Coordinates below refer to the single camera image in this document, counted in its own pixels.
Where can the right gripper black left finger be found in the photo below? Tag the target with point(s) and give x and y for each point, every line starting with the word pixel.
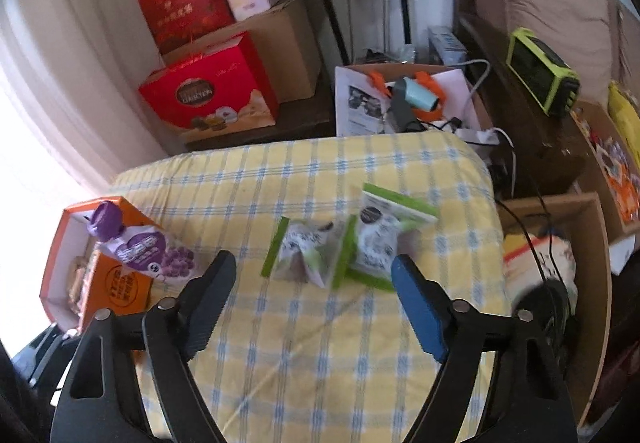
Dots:
pixel 174 330

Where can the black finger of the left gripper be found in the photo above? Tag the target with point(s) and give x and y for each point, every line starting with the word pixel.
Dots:
pixel 43 362

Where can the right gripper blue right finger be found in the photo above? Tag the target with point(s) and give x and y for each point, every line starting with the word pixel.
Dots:
pixel 456 335

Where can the purple grape juice pouch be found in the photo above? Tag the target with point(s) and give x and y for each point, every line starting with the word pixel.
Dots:
pixel 145 249

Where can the orange cardboard box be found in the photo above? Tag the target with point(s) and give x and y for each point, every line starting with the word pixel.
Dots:
pixel 110 285

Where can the gold brown snack packet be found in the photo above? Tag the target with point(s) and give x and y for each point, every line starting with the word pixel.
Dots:
pixel 77 281

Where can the green white candy packet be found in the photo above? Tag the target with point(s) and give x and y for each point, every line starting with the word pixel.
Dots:
pixel 386 225

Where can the tall cardboard box by table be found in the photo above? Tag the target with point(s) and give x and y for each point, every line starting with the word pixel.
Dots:
pixel 568 232

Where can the cardboard box with snacks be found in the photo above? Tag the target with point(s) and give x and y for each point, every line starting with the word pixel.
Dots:
pixel 610 170

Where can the open cardboard box with tools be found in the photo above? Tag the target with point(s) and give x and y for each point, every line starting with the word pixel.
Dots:
pixel 401 98

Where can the red collection gift box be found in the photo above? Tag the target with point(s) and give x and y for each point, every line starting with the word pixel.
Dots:
pixel 223 90

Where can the green black radio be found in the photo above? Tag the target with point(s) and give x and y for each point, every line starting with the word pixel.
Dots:
pixel 551 82

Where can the yellow plastic bag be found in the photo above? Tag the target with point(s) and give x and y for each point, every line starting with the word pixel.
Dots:
pixel 623 109

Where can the white curtain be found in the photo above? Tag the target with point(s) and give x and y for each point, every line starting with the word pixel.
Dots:
pixel 76 66

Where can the brown cardboard box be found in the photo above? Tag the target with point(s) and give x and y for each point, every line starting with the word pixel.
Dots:
pixel 286 45

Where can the red tea gift bag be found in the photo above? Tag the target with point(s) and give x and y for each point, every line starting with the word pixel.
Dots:
pixel 174 23

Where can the brown sofa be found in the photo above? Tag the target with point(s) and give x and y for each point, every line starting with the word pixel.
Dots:
pixel 599 39

